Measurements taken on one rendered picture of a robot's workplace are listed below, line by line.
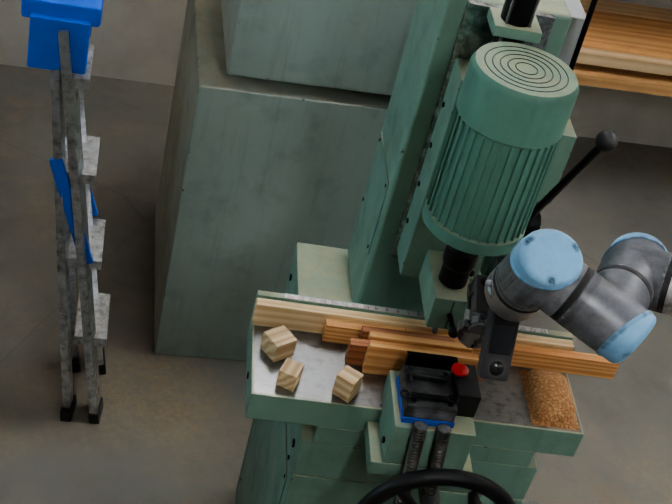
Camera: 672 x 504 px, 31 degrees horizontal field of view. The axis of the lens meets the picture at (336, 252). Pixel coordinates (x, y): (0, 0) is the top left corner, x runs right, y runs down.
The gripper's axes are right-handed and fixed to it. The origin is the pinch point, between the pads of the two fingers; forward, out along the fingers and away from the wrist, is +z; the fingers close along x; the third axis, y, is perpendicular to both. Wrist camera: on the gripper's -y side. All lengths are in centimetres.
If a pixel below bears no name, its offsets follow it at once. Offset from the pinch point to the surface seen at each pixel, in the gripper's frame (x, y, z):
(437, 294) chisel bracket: 3.9, 11.2, 7.6
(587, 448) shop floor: -77, 21, 137
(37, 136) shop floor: 94, 120, 194
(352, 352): 16.0, 2.3, 18.6
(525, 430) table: -15.7, -8.5, 16.7
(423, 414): 6.2, -11.1, 4.7
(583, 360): -28.2, 7.2, 20.5
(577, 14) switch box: -14, 60, -12
